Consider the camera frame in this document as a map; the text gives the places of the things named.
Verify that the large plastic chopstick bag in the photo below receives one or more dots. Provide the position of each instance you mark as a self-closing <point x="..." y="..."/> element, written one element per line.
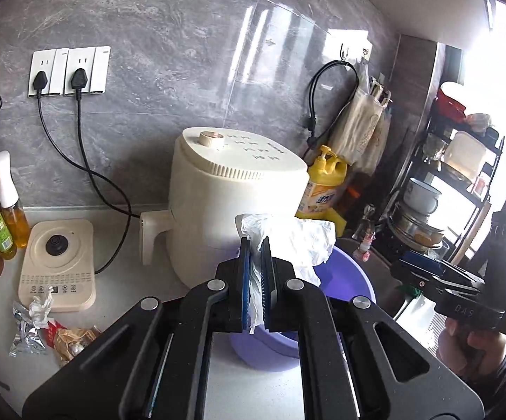
<point x="358" y="122"/>

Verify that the brown and red wrapper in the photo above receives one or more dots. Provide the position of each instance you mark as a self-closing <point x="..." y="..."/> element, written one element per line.
<point x="75" y="341"/>

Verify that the yellow detergent pump bottle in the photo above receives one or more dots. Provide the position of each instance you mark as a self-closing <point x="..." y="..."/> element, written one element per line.
<point x="323" y="188"/>

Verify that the clear stemmed glass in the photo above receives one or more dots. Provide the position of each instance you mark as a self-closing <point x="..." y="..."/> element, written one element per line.
<point x="434" y="148"/>

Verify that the purple plastic bucket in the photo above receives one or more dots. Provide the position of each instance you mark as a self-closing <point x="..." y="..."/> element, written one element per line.
<point x="344" y="280"/>

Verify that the small plastic chopstick bag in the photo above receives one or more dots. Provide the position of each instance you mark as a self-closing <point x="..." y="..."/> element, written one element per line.
<point x="379" y="144"/>

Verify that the black dish rack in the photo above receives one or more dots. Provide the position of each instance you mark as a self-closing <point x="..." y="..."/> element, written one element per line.
<point x="493" y="170"/>

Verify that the white wall socket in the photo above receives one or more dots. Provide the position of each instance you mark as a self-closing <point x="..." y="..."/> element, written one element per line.
<point x="58" y="72"/>
<point x="97" y="70"/>

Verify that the person's right hand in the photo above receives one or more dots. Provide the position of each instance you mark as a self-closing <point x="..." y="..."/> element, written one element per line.
<point x="450" y="345"/>

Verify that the yellow sponge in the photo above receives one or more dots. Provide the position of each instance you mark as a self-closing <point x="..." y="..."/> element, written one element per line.
<point x="334" y="221"/>

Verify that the faucet with pink filter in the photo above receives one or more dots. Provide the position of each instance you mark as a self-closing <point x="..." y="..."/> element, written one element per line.
<point x="366" y="227"/>

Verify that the steel steamer pot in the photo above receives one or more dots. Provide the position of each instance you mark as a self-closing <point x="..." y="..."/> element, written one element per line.
<point x="414" y="227"/>

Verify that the green cloth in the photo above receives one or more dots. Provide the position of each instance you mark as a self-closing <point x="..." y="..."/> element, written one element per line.
<point x="412" y="293"/>

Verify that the stainless steel sink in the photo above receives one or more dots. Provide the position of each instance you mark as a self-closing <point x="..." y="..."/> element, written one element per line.
<point x="377" y="271"/>

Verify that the cream air fryer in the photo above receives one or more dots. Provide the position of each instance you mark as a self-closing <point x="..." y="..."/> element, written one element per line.
<point x="218" y="201"/>

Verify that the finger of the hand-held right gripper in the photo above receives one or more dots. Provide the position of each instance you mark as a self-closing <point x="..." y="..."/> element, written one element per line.
<point x="428" y="262"/>

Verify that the cream electric kettle base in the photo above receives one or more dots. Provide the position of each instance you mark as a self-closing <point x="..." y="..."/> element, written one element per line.
<point x="60" y="271"/>

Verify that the silver foil wrapper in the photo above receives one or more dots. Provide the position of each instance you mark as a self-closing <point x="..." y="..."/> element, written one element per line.
<point x="27" y="337"/>

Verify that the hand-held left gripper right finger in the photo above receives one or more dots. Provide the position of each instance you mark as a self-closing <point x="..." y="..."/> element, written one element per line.
<point x="265" y="280"/>

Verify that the white paper towel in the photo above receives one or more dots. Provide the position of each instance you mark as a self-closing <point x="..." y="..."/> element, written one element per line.
<point x="296" y="240"/>

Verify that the white enamel mug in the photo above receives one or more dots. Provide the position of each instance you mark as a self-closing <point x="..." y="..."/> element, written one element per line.
<point x="421" y="197"/>

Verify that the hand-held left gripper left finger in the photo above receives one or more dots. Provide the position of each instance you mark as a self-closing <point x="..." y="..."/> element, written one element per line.
<point x="246" y="280"/>

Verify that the white oil spray bottle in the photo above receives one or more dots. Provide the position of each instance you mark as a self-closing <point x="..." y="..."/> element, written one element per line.
<point x="5" y="183"/>

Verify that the white plastic container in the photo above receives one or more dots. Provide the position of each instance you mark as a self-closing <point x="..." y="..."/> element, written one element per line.
<point x="465" y="155"/>

